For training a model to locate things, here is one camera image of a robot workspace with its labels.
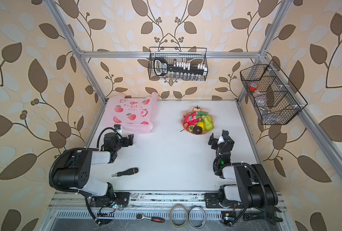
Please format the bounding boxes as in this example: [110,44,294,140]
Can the black wire basket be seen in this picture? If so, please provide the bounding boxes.
[240,60,308,125]
[146,46,208,81]

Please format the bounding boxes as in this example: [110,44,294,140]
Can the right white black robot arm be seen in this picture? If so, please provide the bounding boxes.
[204,130,283,227]

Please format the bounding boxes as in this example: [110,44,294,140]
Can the red-capped plastic bottle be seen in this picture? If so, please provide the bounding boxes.
[249,83,275,115]

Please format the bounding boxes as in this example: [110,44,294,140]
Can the black orange screwdriver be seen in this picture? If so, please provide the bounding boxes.
[111,167,139,177]

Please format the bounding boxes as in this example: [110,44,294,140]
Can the clear tape roll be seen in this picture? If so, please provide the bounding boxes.
[169,204,189,228]

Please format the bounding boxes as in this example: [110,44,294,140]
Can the pink plastic fruit-print bag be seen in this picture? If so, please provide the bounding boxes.
[102,93,158,134]

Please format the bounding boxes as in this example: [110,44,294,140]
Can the right black wire basket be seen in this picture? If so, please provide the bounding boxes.
[240,60,308,125]

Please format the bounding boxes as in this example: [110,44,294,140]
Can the orange fruit plate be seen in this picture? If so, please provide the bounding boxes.
[180,106,214,135]

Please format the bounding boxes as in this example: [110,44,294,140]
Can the red-handled ratchet wrench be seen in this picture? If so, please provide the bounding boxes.
[135,213,165,223]

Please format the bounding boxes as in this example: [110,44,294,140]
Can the black adjustable wrench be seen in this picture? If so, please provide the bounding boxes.
[243,206,283,225]

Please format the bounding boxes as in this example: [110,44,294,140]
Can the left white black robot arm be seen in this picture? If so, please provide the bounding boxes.
[49,124,134,226]

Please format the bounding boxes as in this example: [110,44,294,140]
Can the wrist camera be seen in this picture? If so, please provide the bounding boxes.
[114,124,122,132]
[217,136,224,144]

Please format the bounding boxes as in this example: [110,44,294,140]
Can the green pear toy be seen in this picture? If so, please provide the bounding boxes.
[202,115,214,131]

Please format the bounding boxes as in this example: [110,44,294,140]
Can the pink dragon fruit toy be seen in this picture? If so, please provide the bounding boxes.
[184,111,208,126]

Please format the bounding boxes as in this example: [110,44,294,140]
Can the centre black wire basket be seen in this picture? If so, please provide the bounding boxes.
[146,46,208,81]

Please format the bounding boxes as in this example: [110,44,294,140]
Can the black socket set holder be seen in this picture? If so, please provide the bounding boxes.
[153,57,208,76]

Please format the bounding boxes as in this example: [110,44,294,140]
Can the dark purple mangosteen toy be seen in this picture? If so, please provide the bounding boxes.
[193,126,203,135]

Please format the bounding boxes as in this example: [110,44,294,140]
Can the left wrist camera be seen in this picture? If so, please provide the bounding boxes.
[114,124,122,132]

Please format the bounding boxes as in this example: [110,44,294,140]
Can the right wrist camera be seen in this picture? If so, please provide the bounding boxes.
[217,136,224,144]

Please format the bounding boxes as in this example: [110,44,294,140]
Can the grey tape roll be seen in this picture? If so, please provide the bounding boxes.
[188,206,207,229]

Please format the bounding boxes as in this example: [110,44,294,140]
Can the yellow lemon toy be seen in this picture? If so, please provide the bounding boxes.
[197,121,205,131]

